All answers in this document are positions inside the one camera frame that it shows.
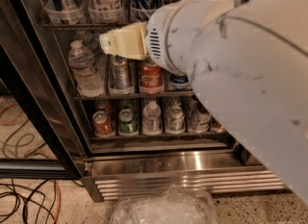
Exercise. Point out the front blue pepsi can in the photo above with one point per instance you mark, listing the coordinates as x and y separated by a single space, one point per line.
179 81

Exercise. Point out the front red coca-cola can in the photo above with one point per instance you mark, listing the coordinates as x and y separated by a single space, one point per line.
151 74

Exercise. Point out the small water bottle bottom shelf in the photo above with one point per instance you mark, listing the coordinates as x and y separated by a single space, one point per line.
151 119

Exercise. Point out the rear clear water bottle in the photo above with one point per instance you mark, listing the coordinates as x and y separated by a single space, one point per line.
89 40

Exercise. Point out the front clear water bottle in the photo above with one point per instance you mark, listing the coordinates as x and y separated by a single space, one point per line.
83 65

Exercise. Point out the brown tea bottle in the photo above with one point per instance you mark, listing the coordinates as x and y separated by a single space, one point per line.
200 118

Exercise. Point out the brown can bottom shelf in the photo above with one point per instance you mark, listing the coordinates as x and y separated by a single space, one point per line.
215 126

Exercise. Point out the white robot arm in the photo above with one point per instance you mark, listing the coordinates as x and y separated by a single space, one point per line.
247 62

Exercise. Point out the clear plastic bag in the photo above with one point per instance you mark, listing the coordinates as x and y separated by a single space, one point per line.
174 206

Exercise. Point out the green soda can bottom shelf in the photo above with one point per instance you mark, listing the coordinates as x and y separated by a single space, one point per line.
127 122

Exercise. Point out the orange soda can bottom shelf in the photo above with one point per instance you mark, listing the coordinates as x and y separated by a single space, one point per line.
102 123

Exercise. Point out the white blue top shelf can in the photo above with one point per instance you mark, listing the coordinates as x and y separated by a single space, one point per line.
106 11

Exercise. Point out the silver green can bottom shelf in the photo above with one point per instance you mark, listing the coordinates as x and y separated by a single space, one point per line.
175 120

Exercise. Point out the clear water bottle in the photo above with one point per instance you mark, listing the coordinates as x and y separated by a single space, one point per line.
83 65
89 40

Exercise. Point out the stainless steel fridge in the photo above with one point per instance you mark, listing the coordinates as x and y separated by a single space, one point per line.
119 166

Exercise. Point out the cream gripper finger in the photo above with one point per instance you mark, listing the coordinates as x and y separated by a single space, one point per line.
127 42

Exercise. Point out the left sliding glass door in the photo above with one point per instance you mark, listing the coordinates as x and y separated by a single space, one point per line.
32 68

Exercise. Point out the silver diet soda can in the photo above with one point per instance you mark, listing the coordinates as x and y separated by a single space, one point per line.
121 72

